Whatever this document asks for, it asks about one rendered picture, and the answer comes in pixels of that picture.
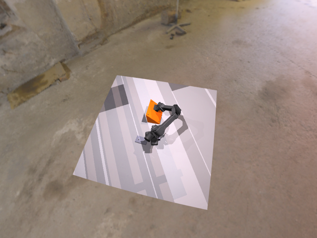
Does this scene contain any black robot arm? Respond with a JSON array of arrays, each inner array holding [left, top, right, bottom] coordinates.
[[144, 102, 181, 142]]

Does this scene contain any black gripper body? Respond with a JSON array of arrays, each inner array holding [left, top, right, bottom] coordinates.
[[151, 137, 158, 145]]

